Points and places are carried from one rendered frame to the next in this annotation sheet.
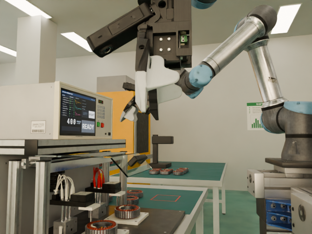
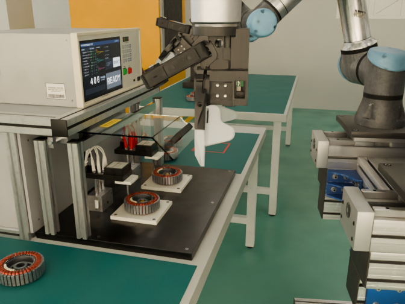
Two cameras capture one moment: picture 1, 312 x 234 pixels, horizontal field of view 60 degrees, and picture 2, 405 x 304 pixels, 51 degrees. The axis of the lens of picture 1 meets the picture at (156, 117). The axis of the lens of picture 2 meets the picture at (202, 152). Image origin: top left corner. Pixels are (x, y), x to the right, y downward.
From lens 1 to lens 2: 0.35 m
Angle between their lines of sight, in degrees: 23
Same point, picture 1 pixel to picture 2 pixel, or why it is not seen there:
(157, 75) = (214, 131)
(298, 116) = (381, 73)
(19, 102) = (25, 58)
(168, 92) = (222, 115)
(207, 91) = not seen: outside the picture
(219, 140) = (291, 34)
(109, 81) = not seen: outside the picture
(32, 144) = (61, 125)
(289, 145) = (365, 107)
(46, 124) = (65, 88)
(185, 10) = (243, 53)
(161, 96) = not seen: hidden behind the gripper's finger
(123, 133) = (143, 28)
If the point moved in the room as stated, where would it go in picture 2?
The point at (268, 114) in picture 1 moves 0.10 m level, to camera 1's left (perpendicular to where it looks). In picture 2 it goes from (347, 61) to (317, 61)
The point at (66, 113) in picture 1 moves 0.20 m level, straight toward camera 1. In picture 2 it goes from (88, 73) to (96, 83)
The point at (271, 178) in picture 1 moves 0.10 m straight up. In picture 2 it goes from (337, 146) to (341, 115)
